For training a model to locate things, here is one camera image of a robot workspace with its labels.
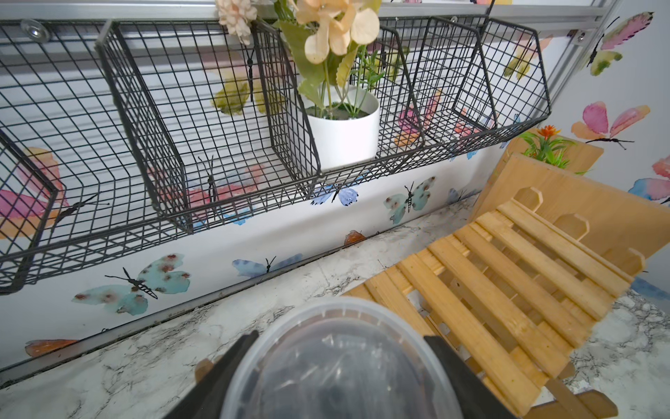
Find bamboo two-tier shelf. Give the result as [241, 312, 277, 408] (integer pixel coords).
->
[194, 187, 647, 419]

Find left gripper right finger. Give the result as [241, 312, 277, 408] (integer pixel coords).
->
[423, 336, 516, 419]

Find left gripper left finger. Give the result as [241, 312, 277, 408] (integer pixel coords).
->
[165, 331, 259, 418]

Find white pot peach flowers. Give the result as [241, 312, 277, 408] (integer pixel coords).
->
[215, 0, 383, 171]

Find wooden angled plant stand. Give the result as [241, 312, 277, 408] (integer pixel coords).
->
[470, 138, 669, 258]

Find purple seed plastic jar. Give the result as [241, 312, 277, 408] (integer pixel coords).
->
[220, 297, 462, 418]

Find black wire wall basket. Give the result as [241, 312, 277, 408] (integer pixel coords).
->
[1, 16, 551, 295]

